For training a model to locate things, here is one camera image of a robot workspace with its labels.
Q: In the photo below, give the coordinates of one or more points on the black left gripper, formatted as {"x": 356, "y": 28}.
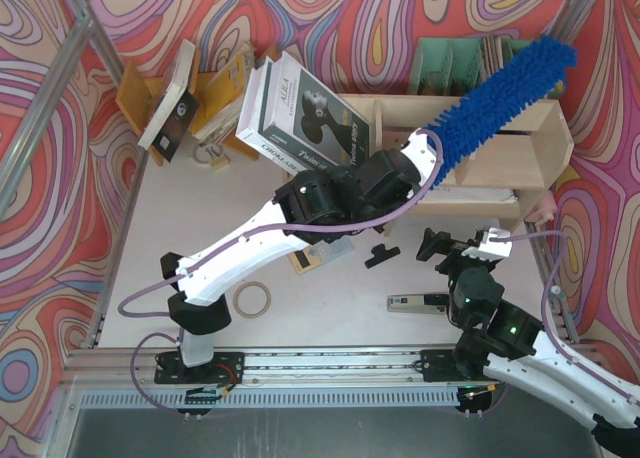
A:
{"x": 405, "y": 170}

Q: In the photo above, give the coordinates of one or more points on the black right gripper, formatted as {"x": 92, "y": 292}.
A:
{"x": 451, "y": 247}

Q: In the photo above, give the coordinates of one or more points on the blue microfiber duster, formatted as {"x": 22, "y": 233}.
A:
{"x": 479, "y": 115}

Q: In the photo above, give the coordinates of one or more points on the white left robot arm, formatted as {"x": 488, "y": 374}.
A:
{"x": 314, "y": 206}

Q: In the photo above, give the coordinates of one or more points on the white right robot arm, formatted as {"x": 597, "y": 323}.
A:
{"x": 501, "y": 341}

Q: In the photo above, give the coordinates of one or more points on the light wooden bookshelf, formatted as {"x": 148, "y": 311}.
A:
{"x": 527, "y": 156}

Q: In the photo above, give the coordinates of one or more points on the grey black stapler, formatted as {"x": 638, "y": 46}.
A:
{"x": 420, "y": 303}

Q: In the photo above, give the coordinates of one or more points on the white Ciokladfabriken book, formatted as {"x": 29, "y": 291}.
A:
{"x": 251, "y": 130}

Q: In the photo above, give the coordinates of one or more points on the large Twins story book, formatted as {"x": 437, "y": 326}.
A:
{"x": 312, "y": 123}

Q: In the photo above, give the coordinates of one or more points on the teal file organizer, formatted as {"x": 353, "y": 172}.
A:
{"x": 453, "y": 66}

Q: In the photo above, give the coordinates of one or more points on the pink pig figurine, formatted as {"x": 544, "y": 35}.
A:
{"x": 543, "y": 211}

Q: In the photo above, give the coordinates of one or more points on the yellow paperback book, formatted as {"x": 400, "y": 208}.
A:
{"x": 221, "y": 98}

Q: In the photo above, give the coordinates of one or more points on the black cover white book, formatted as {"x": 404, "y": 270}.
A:
{"x": 172, "y": 106}

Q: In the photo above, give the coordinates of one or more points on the yellow wooden book holder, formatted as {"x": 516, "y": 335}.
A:
{"x": 135, "y": 94}

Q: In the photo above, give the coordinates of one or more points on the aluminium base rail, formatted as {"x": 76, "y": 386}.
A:
{"x": 255, "y": 367}

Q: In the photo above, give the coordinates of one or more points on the brass padlock with ring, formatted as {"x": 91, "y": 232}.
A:
{"x": 211, "y": 155}

